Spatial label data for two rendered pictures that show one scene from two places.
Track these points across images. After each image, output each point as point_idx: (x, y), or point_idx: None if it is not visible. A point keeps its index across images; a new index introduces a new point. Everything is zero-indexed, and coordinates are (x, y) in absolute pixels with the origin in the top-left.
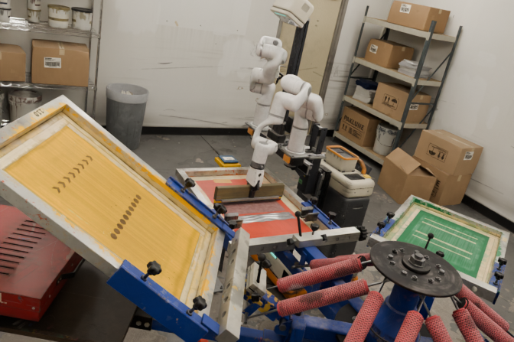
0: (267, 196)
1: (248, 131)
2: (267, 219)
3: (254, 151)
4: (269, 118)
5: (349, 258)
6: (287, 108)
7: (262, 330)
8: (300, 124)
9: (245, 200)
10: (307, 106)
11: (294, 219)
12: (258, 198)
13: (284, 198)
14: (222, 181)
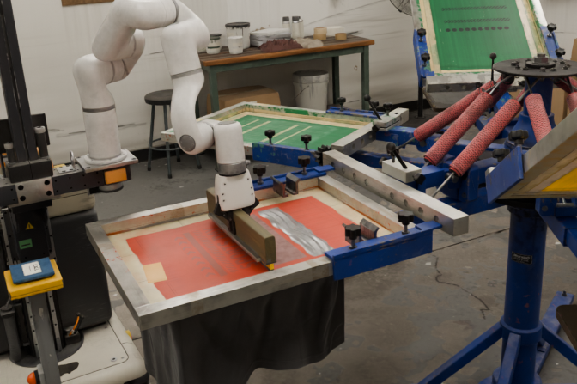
0: None
1: None
2: (299, 225)
3: (232, 145)
4: (196, 79)
5: (531, 100)
6: (201, 46)
7: (569, 228)
8: (112, 97)
9: None
10: (135, 51)
11: (281, 207)
12: None
13: (206, 215)
14: (158, 271)
